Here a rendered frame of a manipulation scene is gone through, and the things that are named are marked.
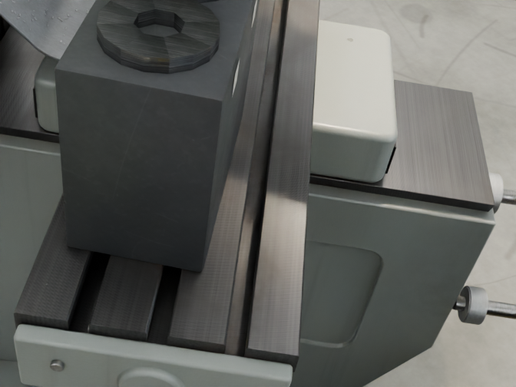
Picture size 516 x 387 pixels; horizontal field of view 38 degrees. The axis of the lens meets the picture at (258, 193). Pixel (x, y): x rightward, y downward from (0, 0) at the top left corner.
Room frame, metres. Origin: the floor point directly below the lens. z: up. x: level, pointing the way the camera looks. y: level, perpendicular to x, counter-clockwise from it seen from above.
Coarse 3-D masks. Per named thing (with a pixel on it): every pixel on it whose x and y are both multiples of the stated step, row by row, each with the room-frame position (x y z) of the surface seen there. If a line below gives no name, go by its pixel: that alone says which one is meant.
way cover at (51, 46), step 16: (0, 0) 0.76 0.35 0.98; (16, 0) 0.79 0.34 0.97; (32, 0) 0.81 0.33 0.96; (48, 0) 0.84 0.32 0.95; (64, 0) 0.86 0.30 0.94; (80, 0) 0.88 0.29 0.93; (16, 16) 0.76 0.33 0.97; (32, 16) 0.79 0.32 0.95; (48, 16) 0.81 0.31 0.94; (64, 16) 0.83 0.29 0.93; (80, 16) 0.85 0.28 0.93; (32, 32) 0.76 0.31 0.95; (48, 32) 0.78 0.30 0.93; (64, 32) 0.80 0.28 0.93; (48, 48) 0.76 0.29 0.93; (64, 48) 0.77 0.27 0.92
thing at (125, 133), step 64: (128, 0) 0.49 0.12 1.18; (192, 0) 0.51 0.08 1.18; (256, 0) 0.57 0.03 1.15; (64, 64) 0.41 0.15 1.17; (128, 64) 0.42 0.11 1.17; (192, 64) 0.43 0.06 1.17; (64, 128) 0.41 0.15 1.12; (128, 128) 0.41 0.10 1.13; (192, 128) 0.41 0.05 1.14; (64, 192) 0.41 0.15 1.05; (128, 192) 0.41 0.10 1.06; (192, 192) 0.40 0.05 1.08; (128, 256) 0.41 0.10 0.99; (192, 256) 0.40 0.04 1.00
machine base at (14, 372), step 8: (0, 360) 0.75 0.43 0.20; (0, 368) 0.73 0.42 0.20; (8, 368) 0.73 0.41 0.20; (16, 368) 0.74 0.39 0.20; (0, 376) 0.71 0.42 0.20; (8, 376) 0.72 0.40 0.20; (16, 376) 0.72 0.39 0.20; (0, 384) 0.70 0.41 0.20; (8, 384) 0.70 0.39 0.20; (16, 384) 0.70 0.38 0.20; (24, 384) 0.71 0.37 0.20
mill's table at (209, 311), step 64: (256, 64) 0.73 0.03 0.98; (256, 128) 0.62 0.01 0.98; (256, 192) 0.54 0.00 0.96; (64, 256) 0.40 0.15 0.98; (256, 256) 0.44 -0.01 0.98; (64, 320) 0.33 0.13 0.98; (128, 320) 0.34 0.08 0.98; (192, 320) 0.36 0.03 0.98; (256, 320) 0.37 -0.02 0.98; (64, 384) 0.32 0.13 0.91; (128, 384) 0.31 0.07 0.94; (192, 384) 0.32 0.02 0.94; (256, 384) 0.32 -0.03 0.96
